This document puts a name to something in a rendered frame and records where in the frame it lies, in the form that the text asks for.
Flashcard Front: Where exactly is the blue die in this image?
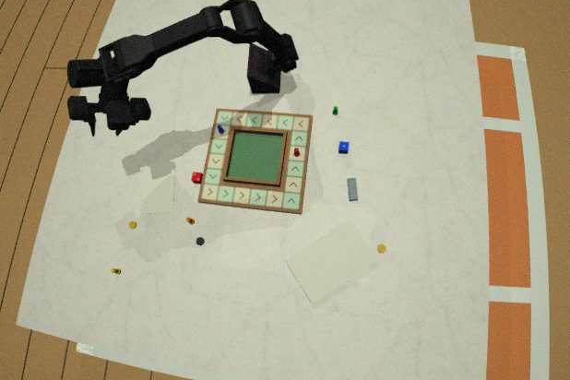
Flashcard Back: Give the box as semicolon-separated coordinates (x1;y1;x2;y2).
339;141;349;154

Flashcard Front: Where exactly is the red die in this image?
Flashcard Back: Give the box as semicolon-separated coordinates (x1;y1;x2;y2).
192;172;203;184

